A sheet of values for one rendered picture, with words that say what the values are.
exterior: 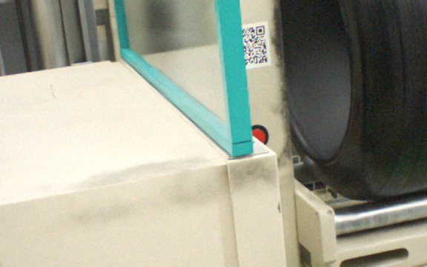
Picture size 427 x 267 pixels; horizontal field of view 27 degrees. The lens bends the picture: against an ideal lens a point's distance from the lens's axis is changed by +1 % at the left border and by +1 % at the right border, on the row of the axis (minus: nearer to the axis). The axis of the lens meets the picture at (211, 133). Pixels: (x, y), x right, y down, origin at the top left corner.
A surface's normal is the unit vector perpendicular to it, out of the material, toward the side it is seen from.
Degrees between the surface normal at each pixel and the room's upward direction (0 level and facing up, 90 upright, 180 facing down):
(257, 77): 90
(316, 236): 90
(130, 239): 90
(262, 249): 90
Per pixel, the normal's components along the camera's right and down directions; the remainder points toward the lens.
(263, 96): 0.26, 0.23
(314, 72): 0.21, -0.14
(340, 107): 0.14, -0.44
